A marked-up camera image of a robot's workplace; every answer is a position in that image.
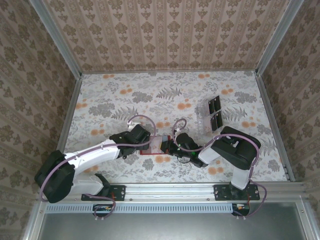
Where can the clear acrylic card stand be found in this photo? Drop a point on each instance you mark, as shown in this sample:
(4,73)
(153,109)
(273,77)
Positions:
(203,110)

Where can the aluminium corner post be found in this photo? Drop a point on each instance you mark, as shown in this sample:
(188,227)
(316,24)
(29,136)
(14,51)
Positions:
(57,40)
(280,37)

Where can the black card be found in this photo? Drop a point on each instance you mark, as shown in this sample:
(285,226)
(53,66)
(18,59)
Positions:
(210,105)
(220,120)
(217,103)
(213,122)

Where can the black connector board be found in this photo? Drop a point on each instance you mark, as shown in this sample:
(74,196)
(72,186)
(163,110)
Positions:
(241,209)
(102,210)

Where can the floral tablecloth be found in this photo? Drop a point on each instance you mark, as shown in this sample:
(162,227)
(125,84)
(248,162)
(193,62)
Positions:
(150,95)

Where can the grey metal panel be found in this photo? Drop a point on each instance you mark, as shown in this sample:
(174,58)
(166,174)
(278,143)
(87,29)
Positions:
(162,227)

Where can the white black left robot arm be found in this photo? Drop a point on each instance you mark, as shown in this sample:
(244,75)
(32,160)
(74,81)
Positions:
(95,155)

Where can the aluminium side rail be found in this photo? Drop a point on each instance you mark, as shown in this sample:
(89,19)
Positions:
(272,120)
(72,107)

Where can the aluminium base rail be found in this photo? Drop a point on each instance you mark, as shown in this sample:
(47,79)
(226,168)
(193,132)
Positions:
(170,192)

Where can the red leather card holder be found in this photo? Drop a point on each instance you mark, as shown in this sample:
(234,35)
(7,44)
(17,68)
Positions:
(146,151)

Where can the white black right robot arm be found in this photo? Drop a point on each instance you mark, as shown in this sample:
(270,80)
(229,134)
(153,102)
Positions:
(240,150)

